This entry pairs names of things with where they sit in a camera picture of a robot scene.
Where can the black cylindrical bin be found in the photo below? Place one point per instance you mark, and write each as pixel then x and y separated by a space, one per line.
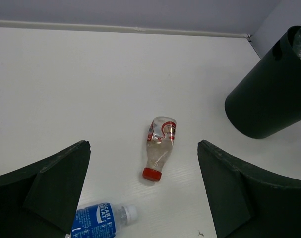
pixel 268 99

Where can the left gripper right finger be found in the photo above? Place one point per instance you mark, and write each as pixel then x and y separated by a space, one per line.
pixel 247 201

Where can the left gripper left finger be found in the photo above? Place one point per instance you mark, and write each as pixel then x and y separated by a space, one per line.
pixel 40 200

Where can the blue label water bottle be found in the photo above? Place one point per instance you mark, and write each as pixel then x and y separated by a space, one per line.
pixel 103 220

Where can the red cap bottle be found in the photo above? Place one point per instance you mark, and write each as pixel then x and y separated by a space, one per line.
pixel 159 145

